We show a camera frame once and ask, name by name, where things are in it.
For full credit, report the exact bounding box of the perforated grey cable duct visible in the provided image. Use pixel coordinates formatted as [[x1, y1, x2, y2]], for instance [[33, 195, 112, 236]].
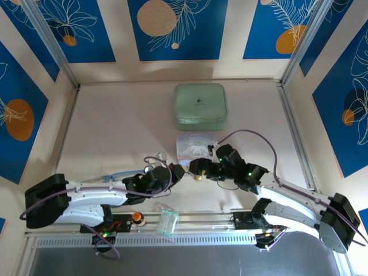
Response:
[[36, 234, 257, 248]]

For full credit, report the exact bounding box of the orange push button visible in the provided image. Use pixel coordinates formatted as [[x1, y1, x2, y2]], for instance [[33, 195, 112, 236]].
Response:
[[131, 211, 146, 227]]

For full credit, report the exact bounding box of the light blue cable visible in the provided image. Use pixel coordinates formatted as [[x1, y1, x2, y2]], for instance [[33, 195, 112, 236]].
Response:
[[101, 170, 145, 183]]

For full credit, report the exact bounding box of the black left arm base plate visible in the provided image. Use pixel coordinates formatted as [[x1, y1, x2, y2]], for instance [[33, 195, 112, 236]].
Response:
[[79, 212, 135, 234]]

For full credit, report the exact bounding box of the aluminium table side rail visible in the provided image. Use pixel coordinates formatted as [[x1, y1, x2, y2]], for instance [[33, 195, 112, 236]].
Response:
[[276, 82, 319, 190]]

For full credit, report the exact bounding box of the aluminium mounting rail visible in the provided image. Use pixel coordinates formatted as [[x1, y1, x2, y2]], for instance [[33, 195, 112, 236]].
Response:
[[25, 211, 323, 240]]

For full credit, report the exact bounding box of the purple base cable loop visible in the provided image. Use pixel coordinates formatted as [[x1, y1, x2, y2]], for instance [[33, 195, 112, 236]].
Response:
[[85, 223, 120, 261]]

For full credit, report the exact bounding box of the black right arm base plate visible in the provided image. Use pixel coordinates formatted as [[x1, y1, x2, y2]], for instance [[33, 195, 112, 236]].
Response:
[[233, 211, 288, 251]]

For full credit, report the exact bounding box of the clear plastic container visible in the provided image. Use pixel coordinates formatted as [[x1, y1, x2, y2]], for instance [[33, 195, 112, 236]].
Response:
[[156, 201, 180, 237]]

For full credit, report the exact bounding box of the mint green zip case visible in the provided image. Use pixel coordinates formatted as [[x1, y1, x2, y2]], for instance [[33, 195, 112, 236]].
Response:
[[173, 83, 228, 132]]

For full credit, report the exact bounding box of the aluminium frame post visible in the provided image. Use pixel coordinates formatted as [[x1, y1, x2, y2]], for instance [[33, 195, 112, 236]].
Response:
[[21, 0, 81, 89], [279, 0, 337, 86]]

